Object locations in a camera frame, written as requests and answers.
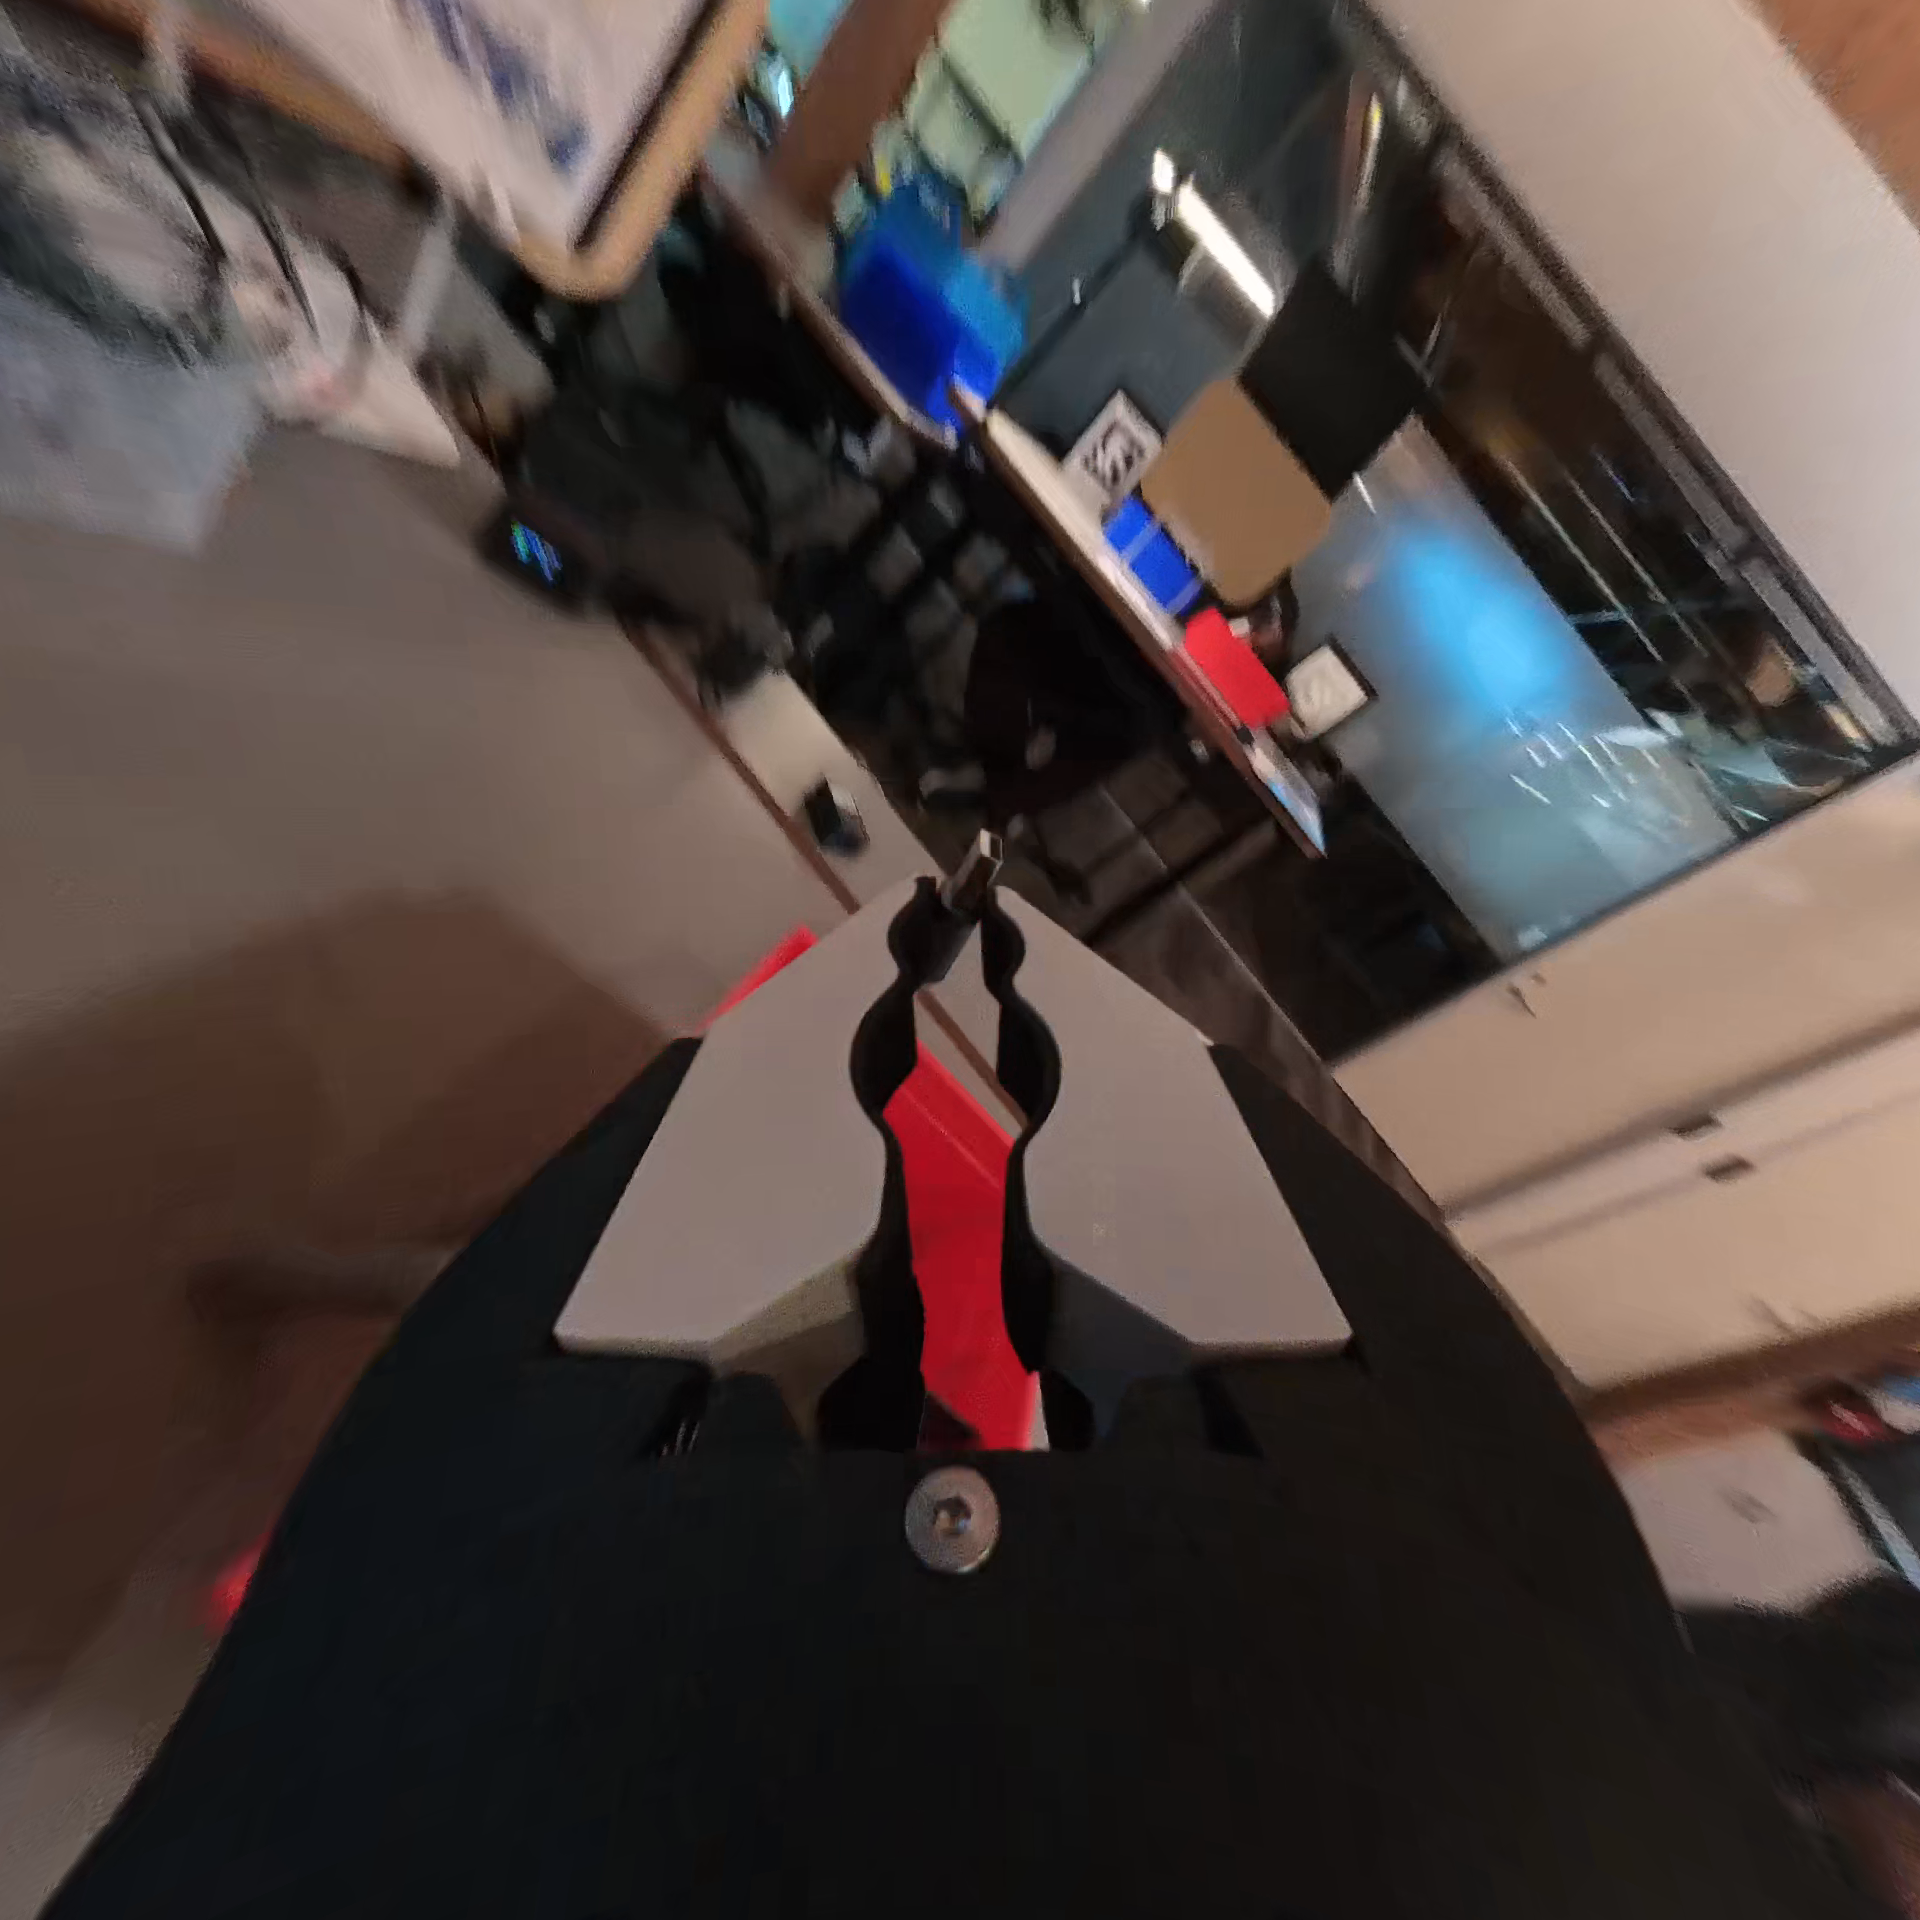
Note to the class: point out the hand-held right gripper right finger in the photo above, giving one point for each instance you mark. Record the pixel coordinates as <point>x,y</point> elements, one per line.
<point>1184,1200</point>

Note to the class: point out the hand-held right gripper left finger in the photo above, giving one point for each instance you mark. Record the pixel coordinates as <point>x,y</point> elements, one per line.
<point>720,1200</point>

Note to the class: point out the red plastic bin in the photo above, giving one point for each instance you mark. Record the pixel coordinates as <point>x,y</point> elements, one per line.
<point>944,1229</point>

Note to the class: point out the framed printed tag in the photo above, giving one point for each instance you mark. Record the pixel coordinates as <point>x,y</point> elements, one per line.
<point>1328,692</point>
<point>1113,446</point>

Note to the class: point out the small red bin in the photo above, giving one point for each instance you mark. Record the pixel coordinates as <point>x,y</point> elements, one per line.
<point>1233,660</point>

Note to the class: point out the white door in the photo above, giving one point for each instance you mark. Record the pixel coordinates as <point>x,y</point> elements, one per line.
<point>1724,1275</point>

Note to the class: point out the wooden table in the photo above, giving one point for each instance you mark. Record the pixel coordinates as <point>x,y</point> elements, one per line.
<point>1170,628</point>

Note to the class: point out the blue bin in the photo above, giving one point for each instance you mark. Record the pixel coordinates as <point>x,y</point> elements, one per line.
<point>1154,558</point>

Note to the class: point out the tan sign board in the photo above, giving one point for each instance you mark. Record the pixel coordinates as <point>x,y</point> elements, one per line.
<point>1236,486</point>

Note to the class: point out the stack of blue bins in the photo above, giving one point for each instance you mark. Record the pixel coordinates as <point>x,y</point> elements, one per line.
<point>914,299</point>

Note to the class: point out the instruction sign on stand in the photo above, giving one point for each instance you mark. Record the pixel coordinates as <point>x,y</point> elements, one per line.
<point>495,90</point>

